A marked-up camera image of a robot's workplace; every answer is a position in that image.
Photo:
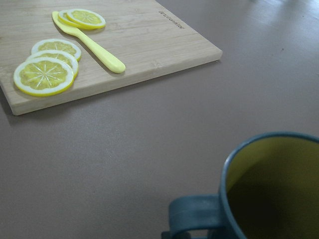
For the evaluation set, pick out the blue mug yellow inside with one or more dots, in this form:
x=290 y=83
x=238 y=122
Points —
x=269 y=189

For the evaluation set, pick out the yellow toy knife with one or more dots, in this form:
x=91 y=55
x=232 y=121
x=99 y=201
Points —
x=108 y=59

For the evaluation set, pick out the wooden cutting board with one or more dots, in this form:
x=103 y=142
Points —
x=149 y=39

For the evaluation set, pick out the lemon slice stack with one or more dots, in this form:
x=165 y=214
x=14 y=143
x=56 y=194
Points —
x=50 y=69

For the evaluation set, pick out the single lemon slice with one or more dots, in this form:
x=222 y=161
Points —
x=81 y=18

